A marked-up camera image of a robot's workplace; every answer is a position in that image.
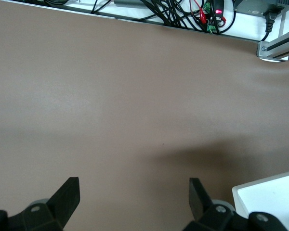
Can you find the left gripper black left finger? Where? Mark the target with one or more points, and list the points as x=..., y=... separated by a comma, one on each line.
x=50, y=214

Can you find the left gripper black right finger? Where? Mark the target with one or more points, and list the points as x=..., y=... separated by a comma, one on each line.
x=214, y=219

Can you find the white tray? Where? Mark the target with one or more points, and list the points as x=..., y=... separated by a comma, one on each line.
x=267, y=199

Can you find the brown table mat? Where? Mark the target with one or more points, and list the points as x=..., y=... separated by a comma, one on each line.
x=110, y=96

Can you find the green terminal circuit board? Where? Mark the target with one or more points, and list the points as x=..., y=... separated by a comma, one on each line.
x=212, y=26

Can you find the white side ledge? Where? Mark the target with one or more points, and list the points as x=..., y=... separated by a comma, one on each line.
x=248, y=29

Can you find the red alligator clip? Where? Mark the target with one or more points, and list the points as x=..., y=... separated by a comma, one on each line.
x=202, y=14

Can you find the black device with red light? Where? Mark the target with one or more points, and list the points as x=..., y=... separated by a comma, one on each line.
x=218, y=8

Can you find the grey power supply box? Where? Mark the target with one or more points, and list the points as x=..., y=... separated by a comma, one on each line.
x=260, y=6

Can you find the dark grey metal bar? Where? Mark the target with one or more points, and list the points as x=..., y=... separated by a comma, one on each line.
x=128, y=2

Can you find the aluminium camera post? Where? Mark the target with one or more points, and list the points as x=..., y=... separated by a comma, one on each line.
x=274, y=48

